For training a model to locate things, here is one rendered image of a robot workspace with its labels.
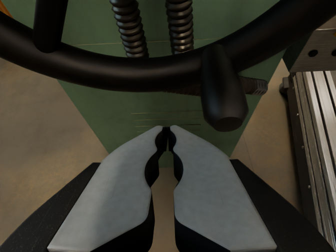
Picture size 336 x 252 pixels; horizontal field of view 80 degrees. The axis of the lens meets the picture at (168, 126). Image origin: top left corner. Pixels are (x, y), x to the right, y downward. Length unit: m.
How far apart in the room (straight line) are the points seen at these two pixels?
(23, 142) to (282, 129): 1.19
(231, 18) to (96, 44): 0.22
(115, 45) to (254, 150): 0.73
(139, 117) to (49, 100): 0.78
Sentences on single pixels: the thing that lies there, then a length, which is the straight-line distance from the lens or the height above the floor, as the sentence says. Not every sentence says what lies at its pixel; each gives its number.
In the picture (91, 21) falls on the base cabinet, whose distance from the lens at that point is 0.37.
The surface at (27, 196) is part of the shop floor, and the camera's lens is 1.01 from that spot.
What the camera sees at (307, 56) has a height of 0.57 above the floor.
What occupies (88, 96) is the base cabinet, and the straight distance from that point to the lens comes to 0.49.
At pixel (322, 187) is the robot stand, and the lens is 0.75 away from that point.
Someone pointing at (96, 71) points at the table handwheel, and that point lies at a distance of 0.17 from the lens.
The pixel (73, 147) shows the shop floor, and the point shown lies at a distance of 1.01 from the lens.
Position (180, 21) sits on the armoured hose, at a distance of 0.20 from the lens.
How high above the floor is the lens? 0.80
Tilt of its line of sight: 58 degrees down
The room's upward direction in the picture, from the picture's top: 5 degrees counter-clockwise
